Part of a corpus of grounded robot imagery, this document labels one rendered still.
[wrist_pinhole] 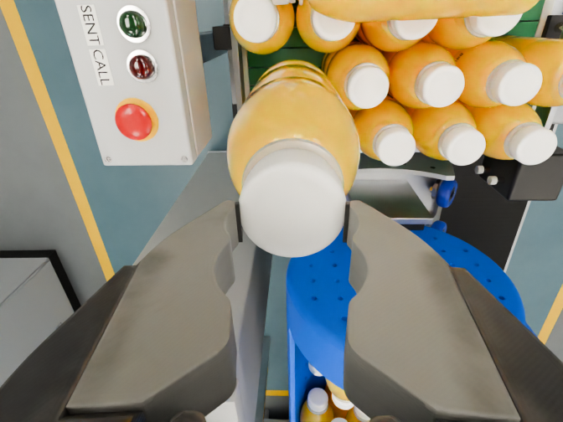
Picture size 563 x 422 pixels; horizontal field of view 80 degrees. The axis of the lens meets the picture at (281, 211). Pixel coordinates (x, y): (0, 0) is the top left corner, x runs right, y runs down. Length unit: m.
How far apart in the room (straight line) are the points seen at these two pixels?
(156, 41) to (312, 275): 0.31
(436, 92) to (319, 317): 0.26
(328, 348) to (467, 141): 0.26
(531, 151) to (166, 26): 0.38
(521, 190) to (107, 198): 1.68
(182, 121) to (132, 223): 1.54
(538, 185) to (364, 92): 0.32
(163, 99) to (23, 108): 1.54
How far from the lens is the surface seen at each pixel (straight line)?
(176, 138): 0.38
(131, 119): 0.37
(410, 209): 0.49
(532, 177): 0.57
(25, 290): 2.02
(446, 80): 0.38
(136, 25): 0.36
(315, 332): 0.39
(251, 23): 0.35
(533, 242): 2.10
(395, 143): 0.38
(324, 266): 0.46
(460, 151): 0.40
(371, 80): 0.36
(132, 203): 1.82
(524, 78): 0.41
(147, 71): 0.36
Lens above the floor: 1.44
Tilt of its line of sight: 61 degrees down
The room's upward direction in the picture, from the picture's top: 175 degrees counter-clockwise
